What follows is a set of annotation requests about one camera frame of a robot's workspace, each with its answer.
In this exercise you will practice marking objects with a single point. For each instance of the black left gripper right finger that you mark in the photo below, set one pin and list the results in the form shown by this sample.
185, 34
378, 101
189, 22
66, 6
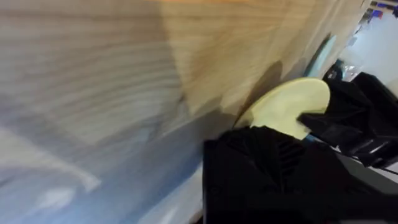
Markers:
363, 118

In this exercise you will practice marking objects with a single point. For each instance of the pale yellow plate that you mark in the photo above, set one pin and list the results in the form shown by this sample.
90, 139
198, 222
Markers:
286, 105

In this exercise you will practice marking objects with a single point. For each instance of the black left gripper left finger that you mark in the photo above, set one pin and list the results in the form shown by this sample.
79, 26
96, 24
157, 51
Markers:
248, 174

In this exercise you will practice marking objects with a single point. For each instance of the pale blue plate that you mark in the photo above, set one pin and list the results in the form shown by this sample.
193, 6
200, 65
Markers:
324, 58

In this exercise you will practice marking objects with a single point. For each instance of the blue and white plate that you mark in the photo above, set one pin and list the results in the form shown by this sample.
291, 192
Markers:
124, 199

